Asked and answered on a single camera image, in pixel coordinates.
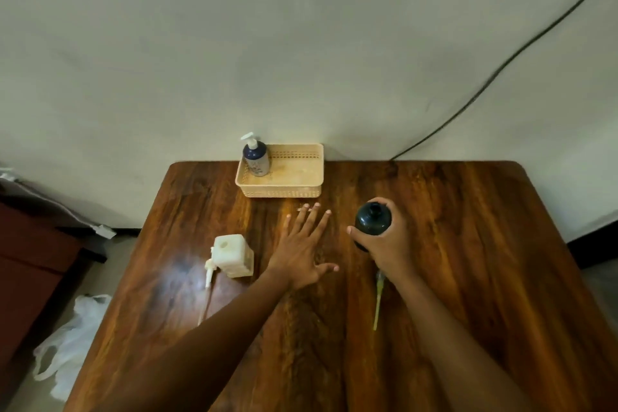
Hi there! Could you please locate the yellow-green pump dispenser tube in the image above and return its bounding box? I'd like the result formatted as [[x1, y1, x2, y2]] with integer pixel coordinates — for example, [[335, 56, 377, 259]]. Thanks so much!
[[372, 270, 387, 332]]

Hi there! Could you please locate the white cable with plug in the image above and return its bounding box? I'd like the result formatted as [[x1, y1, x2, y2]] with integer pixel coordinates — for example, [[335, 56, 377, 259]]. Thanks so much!
[[0, 167, 117, 240]]

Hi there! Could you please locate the person's left hand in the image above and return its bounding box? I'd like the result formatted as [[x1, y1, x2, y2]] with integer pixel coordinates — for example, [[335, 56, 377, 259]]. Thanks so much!
[[267, 203, 340, 291]]

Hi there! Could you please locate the dark blue pump bottle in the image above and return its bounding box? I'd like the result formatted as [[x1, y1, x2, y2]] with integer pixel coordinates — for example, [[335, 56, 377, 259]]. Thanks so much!
[[240, 132, 271, 178]]

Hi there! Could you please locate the black wall cable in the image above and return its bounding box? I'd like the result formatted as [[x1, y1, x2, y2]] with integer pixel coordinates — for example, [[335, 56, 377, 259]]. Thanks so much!
[[389, 0, 618, 162]]

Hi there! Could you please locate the beige plastic basket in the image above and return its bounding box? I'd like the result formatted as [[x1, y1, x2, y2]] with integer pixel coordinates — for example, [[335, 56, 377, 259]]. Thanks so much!
[[235, 143, 325, 199]]

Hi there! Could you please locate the person's right forearm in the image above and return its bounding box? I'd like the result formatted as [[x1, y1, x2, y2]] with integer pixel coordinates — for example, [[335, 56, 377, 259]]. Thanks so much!
[[390, 270, 541, 412]]

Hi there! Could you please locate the person's left forearm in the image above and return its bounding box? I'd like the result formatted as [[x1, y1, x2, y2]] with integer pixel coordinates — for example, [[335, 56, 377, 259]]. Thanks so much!
[[99, 268, 296, 412]]

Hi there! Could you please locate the white square plastic bottle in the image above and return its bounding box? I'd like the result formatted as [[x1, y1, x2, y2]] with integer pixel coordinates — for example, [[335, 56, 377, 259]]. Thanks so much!
[[211, 234, 255, 279]]

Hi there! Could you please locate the white plastic bag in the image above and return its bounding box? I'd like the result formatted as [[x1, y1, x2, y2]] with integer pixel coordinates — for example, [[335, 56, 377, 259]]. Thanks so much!
[[32, 294, 113, 403]]

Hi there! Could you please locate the red-brown cabinet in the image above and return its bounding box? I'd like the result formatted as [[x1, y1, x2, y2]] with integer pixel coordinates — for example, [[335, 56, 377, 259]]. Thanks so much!
[[0, 201, 108, 381]]

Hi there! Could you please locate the dark green round bottle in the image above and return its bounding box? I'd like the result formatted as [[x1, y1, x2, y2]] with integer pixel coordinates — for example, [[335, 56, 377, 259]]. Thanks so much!
[[354, 201, 393, 253]]

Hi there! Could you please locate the person's right hand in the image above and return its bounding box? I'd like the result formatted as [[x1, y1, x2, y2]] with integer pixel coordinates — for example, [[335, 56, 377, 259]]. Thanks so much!
[[347, 197, 417, 283]]

